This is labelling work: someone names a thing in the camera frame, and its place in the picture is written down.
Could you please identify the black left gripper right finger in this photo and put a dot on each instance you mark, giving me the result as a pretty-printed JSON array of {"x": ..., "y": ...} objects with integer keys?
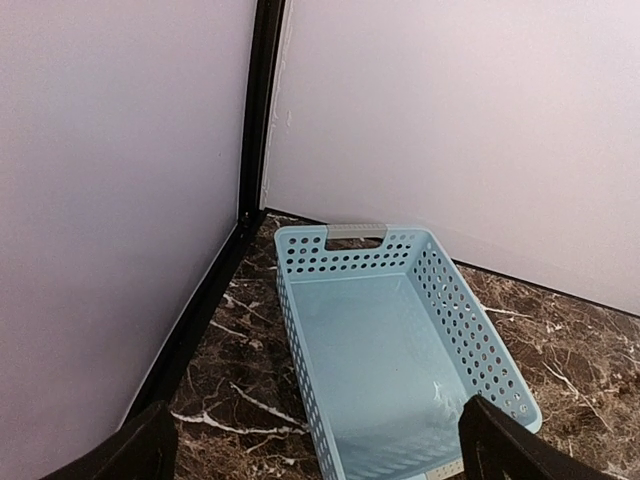
[{"x": 495, "y": 446}]

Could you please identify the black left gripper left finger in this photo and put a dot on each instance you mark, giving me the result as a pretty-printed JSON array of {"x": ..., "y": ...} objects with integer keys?
[{"x": 144, "y": 448}]

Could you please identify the blue plastic basket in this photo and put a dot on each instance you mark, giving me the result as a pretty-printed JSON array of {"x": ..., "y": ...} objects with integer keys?
[{"x": 389, "y": 343}]

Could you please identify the black left frame post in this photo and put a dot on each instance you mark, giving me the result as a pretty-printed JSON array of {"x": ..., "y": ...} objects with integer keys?
[{"x": 176, "y": 353}]

